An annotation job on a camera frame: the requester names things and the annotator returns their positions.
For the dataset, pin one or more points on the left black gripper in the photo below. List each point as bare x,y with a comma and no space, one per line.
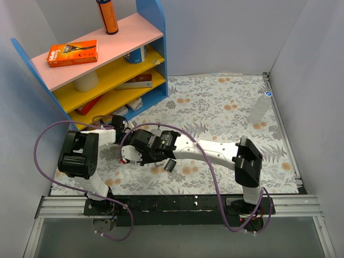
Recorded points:
118,122

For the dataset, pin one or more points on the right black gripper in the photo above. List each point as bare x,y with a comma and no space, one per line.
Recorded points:
145,155

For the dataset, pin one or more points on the black battery cover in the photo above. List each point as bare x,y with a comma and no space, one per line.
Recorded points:
170,165

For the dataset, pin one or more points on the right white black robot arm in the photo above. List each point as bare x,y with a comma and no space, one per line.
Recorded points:
242,157

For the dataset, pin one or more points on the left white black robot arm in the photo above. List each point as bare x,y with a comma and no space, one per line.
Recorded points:
78,160

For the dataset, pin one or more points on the small white box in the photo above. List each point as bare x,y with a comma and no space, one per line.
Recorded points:
135,105

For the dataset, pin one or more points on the red box lower shelf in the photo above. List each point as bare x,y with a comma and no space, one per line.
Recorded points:
84,109

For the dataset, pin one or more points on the red white flat box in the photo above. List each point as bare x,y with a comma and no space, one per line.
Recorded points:
138,82

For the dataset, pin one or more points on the blue pink yellow shelf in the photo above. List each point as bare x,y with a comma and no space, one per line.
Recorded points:
147,27

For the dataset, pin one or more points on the white paper roll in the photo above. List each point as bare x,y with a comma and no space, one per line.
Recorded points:
87,82

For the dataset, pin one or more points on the blue white can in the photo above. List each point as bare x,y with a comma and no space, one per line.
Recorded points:
136,56

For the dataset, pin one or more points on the floral table mat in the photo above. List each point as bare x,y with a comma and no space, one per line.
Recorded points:
210,108

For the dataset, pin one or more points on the orange razor box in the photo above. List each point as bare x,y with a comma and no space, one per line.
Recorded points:
74,53

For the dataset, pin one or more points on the orange cylindrical bottle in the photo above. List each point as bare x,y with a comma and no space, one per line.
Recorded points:
108,16

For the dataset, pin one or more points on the clear plastic bottle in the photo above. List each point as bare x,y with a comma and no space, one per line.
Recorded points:
260,108

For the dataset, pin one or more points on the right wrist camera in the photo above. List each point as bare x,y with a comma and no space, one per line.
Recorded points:
129,154

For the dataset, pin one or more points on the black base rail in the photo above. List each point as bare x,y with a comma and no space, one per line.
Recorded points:
143,210

